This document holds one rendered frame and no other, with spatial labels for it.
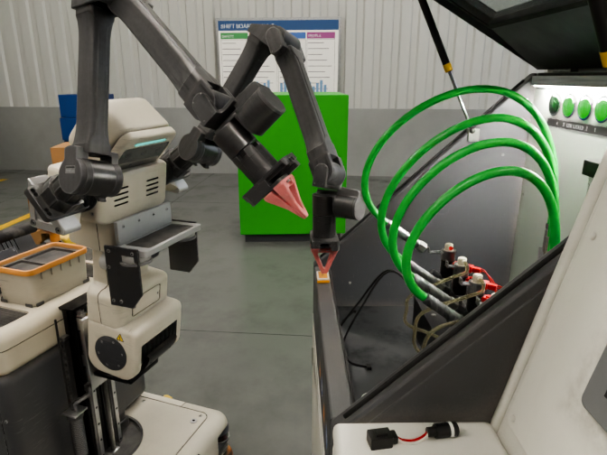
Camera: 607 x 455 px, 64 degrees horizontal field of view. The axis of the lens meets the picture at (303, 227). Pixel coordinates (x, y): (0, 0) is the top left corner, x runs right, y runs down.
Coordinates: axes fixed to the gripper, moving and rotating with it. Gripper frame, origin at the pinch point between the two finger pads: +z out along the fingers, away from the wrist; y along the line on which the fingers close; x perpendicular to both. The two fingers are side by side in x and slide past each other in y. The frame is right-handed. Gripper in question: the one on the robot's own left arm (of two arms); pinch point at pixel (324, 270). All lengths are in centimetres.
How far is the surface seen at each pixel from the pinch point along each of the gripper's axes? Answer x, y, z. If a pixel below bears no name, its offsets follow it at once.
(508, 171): -23, -47, -32
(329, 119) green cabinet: -26, 307, -19
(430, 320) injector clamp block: -19.0, -27.8, 0.5
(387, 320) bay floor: -16.6, 0.5, 14.8
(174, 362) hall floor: 71, 116, 94
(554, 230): -31, -47, -23
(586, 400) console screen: -22, -72, -12
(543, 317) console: -24, -59, -15
